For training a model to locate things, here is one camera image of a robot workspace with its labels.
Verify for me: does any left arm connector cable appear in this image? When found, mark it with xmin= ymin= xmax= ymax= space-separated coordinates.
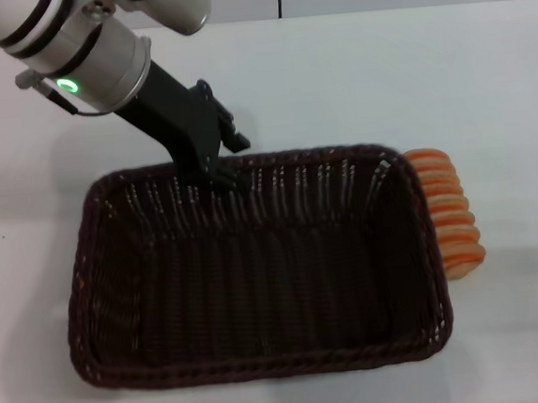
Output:
xmin=13 ymin=62 xmax=116 ymax=124

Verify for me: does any dark brown wicker basket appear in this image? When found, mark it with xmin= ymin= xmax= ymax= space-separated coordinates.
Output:
xmin=53 ymin=135 xmax=458 ymax=397

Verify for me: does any orange striped bread loaf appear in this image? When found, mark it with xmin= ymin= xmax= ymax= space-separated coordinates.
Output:
xmin=405 ymin=144 xmax=488 ymax=285

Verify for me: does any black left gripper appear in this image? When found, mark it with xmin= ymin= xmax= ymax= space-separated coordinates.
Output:
xmin=110 ymin=52 xmax=255 ymax=202

